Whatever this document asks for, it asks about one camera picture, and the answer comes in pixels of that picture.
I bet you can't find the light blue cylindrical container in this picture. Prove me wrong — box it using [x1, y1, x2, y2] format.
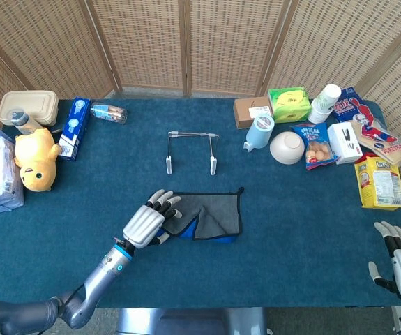
[243, 113, 275, 153]

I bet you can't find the green tissue pack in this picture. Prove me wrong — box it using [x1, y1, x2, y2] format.
[268, 86, 312, 124]

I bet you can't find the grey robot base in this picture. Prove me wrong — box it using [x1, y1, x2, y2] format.
[115, 307, 269, 335]

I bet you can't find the cream upturned bowl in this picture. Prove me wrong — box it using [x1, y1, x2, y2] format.
[268, 131, 305, 165]

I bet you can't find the stack of paper cups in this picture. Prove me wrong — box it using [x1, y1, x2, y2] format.
[307, 84, 342, 124]

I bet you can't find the clear plastic snack bottle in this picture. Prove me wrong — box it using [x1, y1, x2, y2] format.
[90, 101, 128, 126]

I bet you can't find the beige lidded lunch box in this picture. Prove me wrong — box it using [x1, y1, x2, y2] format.
[0, 90, 60, 127]

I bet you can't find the brown cardboard box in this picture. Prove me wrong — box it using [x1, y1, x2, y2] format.
[233, 96, 274, 131]

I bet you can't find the blue cookie snack bag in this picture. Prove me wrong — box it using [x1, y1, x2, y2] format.
[292, 121, 340, 171]

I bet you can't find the grey and blue cloth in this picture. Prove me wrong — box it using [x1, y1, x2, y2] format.
[158, 186, 245, 245]

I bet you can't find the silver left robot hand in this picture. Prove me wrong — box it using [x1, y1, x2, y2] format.
[122, 189, 183, 249]

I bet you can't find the bottle with grey cap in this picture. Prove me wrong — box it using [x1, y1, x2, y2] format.
[10, 107, 44, 136]

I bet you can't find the teal carpet table cover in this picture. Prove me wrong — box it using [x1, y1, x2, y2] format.
[0, 97, 401, 310]

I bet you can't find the white box with black print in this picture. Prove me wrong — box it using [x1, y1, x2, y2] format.
[326, 121, 364, 165]

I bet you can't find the blue toothpaste box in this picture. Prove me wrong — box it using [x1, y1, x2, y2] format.
[57, 96, 92, 161]

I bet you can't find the beige bag with red text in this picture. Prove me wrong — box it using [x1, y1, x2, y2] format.
[351, 118, 401, 166]

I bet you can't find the metal wire stand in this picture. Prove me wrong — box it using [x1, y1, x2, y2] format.
[165, 131, 221, 177]

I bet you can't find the blue box with red figure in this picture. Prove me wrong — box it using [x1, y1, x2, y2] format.
[332, 86, 385, 125]

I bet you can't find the yellow plush toy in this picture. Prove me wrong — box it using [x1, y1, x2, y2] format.
[13, 128, 62, 193]

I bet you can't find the yellow tea bag pack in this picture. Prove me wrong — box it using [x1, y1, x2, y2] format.
[354, 153, 401, 211]

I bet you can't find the wicker folding screen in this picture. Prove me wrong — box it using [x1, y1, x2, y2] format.
[0, 0, 401, 245]

